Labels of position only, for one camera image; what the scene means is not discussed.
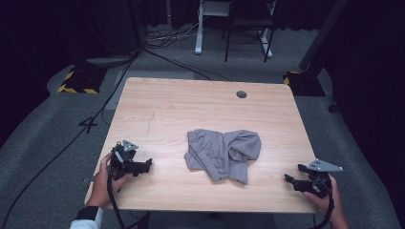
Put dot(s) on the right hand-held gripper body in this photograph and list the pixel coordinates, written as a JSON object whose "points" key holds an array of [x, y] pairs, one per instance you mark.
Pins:
{"points": [[321, 183]]}

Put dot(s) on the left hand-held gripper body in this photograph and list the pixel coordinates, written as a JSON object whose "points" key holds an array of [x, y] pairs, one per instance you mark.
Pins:
{"points": [[122, 157]]}

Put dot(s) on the grey shorts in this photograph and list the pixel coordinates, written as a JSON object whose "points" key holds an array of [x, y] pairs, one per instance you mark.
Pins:
{"points": [[223, 152]]}

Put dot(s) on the person's right hand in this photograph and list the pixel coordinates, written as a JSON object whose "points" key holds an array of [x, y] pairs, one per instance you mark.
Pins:
{"points": [[334, 206]]}

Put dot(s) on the person's left hand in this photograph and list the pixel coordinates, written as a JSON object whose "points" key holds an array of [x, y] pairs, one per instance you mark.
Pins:
{"points": [[100, 184]]}

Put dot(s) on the small black object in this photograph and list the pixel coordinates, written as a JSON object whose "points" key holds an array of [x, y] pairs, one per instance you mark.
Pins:
{"points": [[333, 108]]}

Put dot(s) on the black yellow striped stand base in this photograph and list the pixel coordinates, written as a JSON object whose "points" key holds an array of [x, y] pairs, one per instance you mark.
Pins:
{"points": [[81, 81], [304, 84]]}

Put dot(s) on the grey table grommet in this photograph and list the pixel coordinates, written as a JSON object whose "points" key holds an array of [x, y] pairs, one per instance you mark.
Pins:
{"points": [[241, 94]]}

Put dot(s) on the grey metal pole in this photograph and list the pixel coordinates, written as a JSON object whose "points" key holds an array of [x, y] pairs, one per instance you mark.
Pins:
{"points": [[321, 35]]}

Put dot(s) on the black chair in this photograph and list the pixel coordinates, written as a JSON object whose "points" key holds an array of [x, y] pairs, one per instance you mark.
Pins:
{"points": [[248, 22]]}

